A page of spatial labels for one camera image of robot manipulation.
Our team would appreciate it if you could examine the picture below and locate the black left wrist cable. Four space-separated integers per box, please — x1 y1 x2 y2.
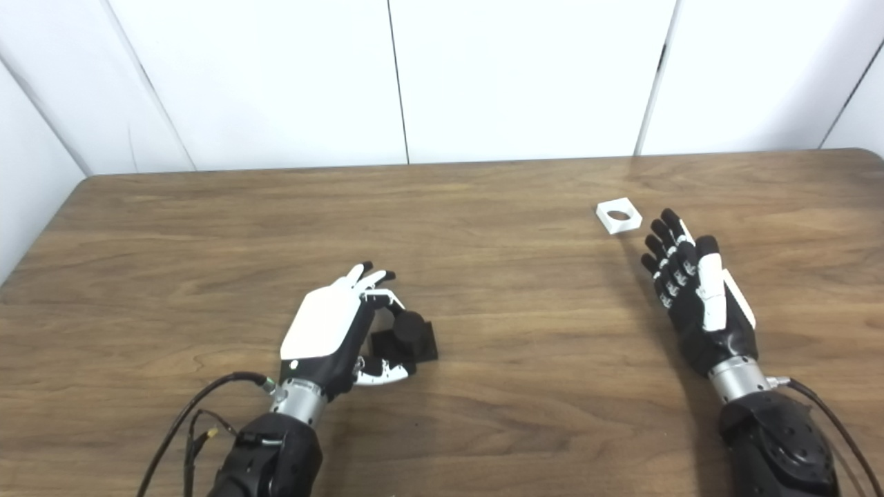
136 371 277 497

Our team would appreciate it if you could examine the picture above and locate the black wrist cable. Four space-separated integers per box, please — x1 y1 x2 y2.
136 371 277 497
767 376 884 497

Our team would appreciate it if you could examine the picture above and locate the white square piece with hole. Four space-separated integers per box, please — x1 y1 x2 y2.
595 197 643 235

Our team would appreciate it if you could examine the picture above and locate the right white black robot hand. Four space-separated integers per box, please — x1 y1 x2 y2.
640 208 758 377

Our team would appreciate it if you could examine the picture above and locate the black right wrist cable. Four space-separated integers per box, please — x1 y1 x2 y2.
767 376 884 497

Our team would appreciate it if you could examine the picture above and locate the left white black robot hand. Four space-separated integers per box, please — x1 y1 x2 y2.
280 261 419 401

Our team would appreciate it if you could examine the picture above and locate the black peg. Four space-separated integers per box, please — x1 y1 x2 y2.
369 311 439 367

